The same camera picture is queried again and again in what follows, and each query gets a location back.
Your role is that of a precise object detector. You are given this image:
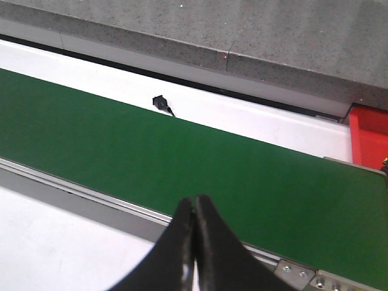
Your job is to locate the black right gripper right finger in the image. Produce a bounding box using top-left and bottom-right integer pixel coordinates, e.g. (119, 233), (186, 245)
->
(195, 195), (294, 290)

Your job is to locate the green conveyor belt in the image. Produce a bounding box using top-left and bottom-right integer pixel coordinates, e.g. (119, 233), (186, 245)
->
(1, 70), (387, 290)

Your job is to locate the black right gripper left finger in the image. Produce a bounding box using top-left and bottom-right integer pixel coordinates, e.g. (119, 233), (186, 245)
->
(110, 198), (194, 290)

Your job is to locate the red plastic tray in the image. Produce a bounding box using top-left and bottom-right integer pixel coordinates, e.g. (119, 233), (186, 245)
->
(349, 106), (387, 170)

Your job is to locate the white rear conveyor panel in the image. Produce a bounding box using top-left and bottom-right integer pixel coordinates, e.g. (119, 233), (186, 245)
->
(0, 18), (354, 164)

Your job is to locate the black sensor with cable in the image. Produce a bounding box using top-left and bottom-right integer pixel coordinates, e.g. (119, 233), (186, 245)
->
(152, 95), (175, 117)

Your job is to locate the aluminium conveyor side rail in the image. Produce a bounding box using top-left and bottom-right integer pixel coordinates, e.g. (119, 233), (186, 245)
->
(0, 157), (388, 291)

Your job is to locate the metal conveyor end bracket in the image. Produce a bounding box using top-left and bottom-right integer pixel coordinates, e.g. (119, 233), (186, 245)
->
(274, 259), (378, 291)

